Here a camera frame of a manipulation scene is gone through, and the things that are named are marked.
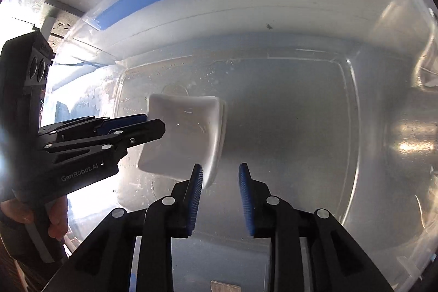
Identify person's left hand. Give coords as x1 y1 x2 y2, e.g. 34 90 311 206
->
0 196 70 242

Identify white square dish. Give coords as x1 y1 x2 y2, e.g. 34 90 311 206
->
138 93 228 190

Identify clear plastic bin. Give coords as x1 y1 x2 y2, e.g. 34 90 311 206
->
51 0 438 292

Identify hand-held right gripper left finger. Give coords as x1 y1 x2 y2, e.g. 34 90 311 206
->
43 163 204 292

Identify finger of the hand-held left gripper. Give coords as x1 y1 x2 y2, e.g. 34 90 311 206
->
39 113 149 143
42 118 167 161

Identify grey wall socket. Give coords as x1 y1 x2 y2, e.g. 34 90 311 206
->
44 0 85 40

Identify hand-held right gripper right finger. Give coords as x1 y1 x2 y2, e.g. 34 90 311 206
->
238 163 395 292

